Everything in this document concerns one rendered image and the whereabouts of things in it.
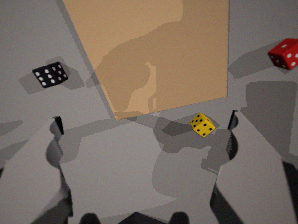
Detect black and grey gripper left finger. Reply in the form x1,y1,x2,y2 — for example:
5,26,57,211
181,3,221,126
0,116,73,224

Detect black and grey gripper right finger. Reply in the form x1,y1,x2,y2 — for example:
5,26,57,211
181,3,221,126
210,110,298,224

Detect black die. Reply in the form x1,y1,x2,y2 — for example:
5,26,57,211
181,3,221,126
32,62,68,88

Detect yellow die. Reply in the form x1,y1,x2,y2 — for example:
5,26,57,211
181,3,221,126
190,113,215,138

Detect tan flat mat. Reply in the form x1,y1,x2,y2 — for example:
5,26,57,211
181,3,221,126
63,0,229,120

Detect red die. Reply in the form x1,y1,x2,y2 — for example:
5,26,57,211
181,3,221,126
268,38,298,70

